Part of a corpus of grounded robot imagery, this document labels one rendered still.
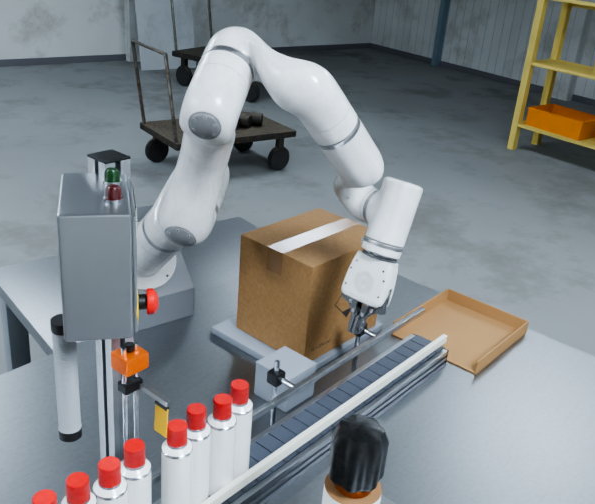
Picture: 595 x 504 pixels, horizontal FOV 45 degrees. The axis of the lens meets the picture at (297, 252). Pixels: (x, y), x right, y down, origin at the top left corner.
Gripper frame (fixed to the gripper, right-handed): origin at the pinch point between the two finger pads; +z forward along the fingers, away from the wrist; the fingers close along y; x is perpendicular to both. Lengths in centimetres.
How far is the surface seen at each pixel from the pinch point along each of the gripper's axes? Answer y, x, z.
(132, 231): 0, -68, -15
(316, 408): -2.3, -0.7, 20.8
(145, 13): -653, 452, -119
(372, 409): 5.6, 9.2, 18.4
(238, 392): 0.6, -34.1, 11.8
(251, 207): -245, 253, 22
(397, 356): -1.6, 28.3, 10.2
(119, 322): 0, -65, -2
